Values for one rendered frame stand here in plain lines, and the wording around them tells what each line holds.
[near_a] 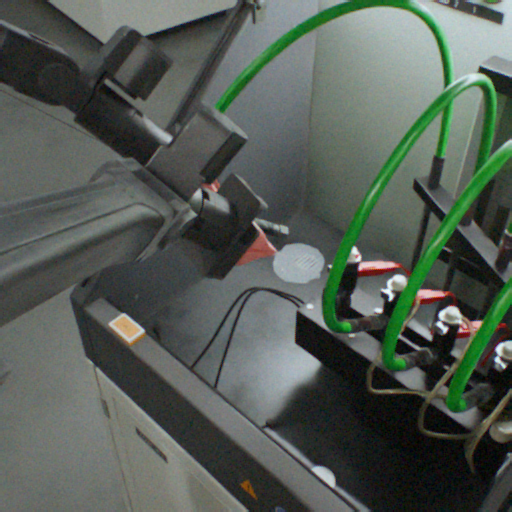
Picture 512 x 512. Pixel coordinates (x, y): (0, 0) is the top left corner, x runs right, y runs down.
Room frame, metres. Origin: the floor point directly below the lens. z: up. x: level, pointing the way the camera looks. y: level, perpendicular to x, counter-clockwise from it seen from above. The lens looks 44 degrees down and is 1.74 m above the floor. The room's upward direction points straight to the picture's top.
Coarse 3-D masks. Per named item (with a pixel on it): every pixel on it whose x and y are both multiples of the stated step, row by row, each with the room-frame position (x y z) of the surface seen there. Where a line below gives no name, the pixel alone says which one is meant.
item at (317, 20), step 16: (352, 0) 0.75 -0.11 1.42; (368, 0) 0.75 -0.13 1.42; (384, 0) 0.76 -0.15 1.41; (400, 0) 0.77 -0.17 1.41; (320, 16) 0.73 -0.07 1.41; (336, 16) 0.73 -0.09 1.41; (416, 16) 0.78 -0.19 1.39; (432, 16) 0.79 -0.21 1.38; (288, 32) 0.72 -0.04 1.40; (304, 32) 0.72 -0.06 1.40; (432, 32) 0.79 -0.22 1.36; (272, 48) 0.71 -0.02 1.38; (448, 48) 0.80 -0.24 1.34; (256, 64) 0.70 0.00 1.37; (448, 64) 0.80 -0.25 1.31; (240, 80) 0.69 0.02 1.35; (448, 80) 0.80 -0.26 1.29; (224, 96) 0.68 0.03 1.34; (224, 112) 0.68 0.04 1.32; (448, 112) 0.81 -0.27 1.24; (448, 128) 0.81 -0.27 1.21
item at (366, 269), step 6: (360, 264) 0.68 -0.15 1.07; (366, 264) 0.68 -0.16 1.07; (372, 264) 0.68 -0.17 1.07; (378, 264) 0.68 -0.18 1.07; (384, 264) 0.68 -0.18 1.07; (390, 264) 0.68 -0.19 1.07; (360, 270) 0.67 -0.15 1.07; (366, 270) 0.67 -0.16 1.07; (372, 270) 0.67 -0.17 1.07; (378, 270) 0.67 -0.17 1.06; (384, 270) 0.67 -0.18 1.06; (390, 270) 0.68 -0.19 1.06; (360, 276) 0.67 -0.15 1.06; (366, 276) 0.67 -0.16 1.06
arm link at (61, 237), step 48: (48, 192) 0.32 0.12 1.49; (96, 192) 0.35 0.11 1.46; (144, 192) 0.41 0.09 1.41; (0, 240) 0.23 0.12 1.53; (48, 240) 0.26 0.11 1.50; (96, 240) 0.29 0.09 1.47; (144, 240) 0.38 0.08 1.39; (0, 288) 0.20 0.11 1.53; (48, 288) 0.25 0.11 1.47; (0, 384) 0.15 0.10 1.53
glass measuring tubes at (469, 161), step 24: (480, 72) 0.84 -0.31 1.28; (504, 72) 0.82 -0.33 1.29; (480, 96) 0.86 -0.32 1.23; (504, 96) 0.84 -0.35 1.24; (480, 120) 0.83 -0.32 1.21; (504, 120) 0.81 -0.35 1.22; (504, 168) 0.82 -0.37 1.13; (456, 192) 0.84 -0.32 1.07; (480, 192) 0.81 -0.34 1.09; (504, 192) 0.79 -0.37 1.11; (480, 216) 0.81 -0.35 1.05; (504, 216) 0.78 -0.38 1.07
